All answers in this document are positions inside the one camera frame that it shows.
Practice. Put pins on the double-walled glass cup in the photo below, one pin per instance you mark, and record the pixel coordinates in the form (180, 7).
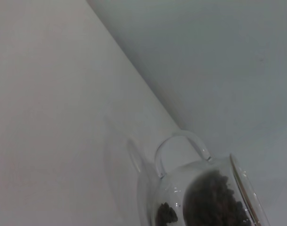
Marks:
(171, 188)

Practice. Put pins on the coffee bean heap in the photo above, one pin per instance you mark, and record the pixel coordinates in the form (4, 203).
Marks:
(214, 200)

